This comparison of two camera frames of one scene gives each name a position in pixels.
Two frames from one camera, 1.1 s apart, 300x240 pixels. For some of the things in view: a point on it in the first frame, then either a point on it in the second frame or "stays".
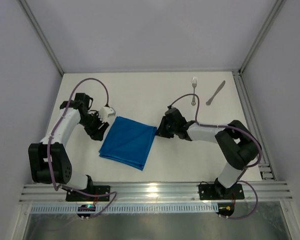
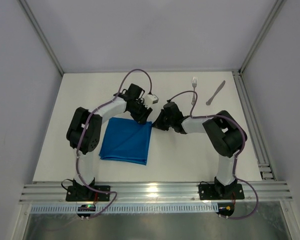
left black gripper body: x=97 y=127 to x=141 y=114
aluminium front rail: x=272 y=191 stays
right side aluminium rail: x=267 y=169 stays
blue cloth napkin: x=129 y=142 stays
